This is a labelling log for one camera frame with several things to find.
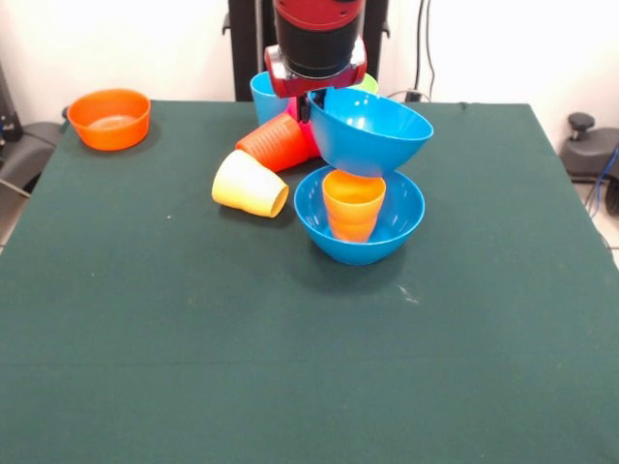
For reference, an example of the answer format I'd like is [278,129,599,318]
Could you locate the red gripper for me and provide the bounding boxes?
[263,37,368,125]

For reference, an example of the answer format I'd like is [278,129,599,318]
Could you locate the pink bowl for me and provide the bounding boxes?
[285,97,321,159]

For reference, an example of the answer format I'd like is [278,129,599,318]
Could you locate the green bowl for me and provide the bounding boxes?
[356,72,380,96]

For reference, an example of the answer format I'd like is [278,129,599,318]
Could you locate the large blue bowl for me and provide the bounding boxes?
[307,87,435,178]
[293,165,427,266]

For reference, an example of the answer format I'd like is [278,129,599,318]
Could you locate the yellow cup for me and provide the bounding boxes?
[211,149,290,219]

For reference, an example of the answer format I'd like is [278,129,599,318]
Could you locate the light orange cup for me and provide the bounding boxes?
[321,169,388,244]

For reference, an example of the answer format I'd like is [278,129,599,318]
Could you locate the orange bowl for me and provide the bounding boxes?
[66,88,152,152]

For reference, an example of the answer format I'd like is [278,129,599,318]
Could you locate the blue cup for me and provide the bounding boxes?
[249,71,290,126]

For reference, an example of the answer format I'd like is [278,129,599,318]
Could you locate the dark green tablecloth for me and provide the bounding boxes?
[0,99,619,464]

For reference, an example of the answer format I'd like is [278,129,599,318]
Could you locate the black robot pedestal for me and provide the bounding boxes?
[221,0,394,103]

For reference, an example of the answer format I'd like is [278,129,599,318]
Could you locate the black hanging cable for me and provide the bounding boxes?
[376,0,439,103]

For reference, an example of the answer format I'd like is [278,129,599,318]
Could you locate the grey pedestal foot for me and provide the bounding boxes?
[0,103,78,194]
[560,112,619,183]

